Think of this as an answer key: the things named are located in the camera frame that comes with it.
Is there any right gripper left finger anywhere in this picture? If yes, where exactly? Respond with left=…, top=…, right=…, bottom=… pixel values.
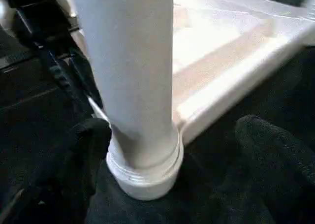
left=0, top=117, right=114, bottom=224

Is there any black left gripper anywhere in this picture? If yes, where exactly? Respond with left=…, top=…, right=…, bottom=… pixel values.
left=0, top=0, right=106, bottom=120

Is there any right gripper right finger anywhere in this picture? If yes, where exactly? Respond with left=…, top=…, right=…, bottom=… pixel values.
left=233, top=114, right=315, bottom=224

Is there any white plastic table leg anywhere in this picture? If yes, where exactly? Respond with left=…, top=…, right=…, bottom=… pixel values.
left=69, top=0, right=186, bottom=202

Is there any white plastic table top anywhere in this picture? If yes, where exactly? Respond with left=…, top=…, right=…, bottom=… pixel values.
left=69, top=0, right=315, bottom=146

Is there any black work mat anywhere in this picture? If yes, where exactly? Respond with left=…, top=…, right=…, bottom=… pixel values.
left=0, top=22, right=315, bottom=224

